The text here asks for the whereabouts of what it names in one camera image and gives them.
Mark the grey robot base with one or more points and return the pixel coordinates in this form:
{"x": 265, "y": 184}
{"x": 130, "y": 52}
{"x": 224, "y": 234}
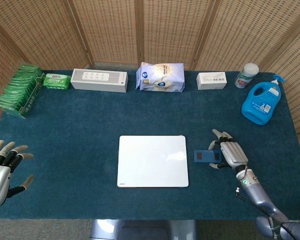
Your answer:
{"x": 140, "y": 230}

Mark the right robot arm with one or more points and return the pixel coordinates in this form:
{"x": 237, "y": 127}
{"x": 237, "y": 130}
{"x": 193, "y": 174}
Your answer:
{"x": 258, "y": 195}

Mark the white rectangular speaker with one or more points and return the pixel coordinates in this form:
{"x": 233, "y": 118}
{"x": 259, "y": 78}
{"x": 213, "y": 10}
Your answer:
{"x": 100, "y": 81}

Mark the blue detergent pump bottle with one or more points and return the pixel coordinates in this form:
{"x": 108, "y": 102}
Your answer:
{"x": 260, "y": 103}

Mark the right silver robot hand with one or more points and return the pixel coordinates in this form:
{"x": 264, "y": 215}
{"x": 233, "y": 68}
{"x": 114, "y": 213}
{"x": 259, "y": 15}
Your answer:
{"x": 233, "y": 153}

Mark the green wet wipes pack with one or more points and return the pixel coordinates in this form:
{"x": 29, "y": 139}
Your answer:
{"x": 56, "y": 81}

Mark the small white carton box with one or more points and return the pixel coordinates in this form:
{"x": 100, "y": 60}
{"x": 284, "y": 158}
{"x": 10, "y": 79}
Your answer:
{"x": 212, "y": 81}

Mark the blue white tissue pack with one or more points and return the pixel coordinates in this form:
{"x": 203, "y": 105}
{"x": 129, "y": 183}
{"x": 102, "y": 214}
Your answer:
{"x": 160, "y": 77}

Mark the teal table mat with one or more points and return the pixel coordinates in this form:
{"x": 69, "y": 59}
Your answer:
{"x": 77, "y": 150}

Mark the white drawing board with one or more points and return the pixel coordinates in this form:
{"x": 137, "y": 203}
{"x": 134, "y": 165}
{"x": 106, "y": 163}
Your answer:
{"x": 150, "y": 160}

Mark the green sachet display box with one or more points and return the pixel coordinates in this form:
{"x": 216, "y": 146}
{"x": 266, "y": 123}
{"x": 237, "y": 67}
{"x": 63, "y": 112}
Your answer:
{"x": 17, "y": 92}

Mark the blue board eraser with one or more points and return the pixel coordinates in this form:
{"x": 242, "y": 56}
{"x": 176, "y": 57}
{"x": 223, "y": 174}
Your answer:
{"x": 207, "y": 156}

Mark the bamboo folding screen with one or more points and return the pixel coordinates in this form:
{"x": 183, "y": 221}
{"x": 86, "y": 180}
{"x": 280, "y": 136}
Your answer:
{"x": 115, "y": 30}

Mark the white wipes canister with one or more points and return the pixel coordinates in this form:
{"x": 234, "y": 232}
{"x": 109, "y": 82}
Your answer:
{"x": 245, "y": 77}

